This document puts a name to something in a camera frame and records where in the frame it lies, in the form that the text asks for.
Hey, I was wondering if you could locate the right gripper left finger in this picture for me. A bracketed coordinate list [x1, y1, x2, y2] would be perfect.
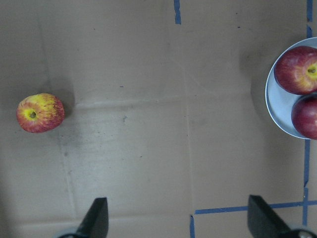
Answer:
[74, 197, 109, 238]

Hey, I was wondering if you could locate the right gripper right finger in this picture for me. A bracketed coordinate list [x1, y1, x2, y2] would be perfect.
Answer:
[247, 195, 297, 238]

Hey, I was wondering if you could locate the yellow red apple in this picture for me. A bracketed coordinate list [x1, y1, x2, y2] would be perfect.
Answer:
[16, 93, 65, 133]

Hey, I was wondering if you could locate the red apple plate front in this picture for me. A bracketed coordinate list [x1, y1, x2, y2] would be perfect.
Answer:
[291, 94, 317, 140]

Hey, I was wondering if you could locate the red apple plate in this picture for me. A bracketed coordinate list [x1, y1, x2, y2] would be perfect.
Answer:
[291, 94, 317, 140]
[274, 46, 317, 95]

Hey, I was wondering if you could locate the light blue round plate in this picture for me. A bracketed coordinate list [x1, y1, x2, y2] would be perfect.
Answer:
[265, 37, 317, 139]

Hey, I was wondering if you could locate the red apple plate back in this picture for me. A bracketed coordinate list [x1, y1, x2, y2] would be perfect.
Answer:
[274, 46, 317, 95]

